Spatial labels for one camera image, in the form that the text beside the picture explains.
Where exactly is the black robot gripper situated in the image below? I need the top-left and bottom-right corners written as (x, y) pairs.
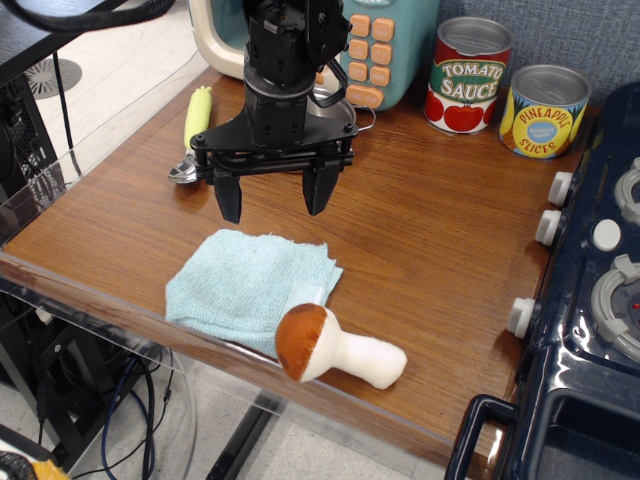
top-left (191, 87), bottom-right (359, 224)

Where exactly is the light blue rag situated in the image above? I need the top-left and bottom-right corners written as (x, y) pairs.
top-left (165, 229), bottom-right (343, 358)

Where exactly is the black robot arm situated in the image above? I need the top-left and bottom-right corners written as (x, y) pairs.
top-left (190, 1), bottom-right (359, 223)

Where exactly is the small stainless steel pot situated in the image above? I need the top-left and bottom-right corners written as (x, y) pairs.
top-left (306, 97), bottom-right (377, 131)

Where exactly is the plush brown white mushroom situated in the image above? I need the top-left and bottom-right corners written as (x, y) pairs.
top-left (275, 303), bottom-right (408, 389)

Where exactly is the toy teal cream microwave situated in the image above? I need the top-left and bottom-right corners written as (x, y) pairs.
top-left (188, 0), bottom-right (440, 111)

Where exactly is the tomato sauce can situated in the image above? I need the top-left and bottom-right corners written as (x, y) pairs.
top-left (424, 16), bottom-right (515, 134)

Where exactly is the pineapple slices can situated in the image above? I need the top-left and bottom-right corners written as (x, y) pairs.
top-left (499, 64), bottom-right (592, 159)

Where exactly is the dark blue toy stove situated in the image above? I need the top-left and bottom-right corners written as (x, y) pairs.
top-left (446, 83), bottom-right (639, 479)

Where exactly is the spoon with green handle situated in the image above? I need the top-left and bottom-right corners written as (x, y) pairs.
top-left (168, 86), bottom-right (212, 184)

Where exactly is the black braided cable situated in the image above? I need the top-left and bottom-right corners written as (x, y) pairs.
top-left (0, 0), bottom-right (176, 34)

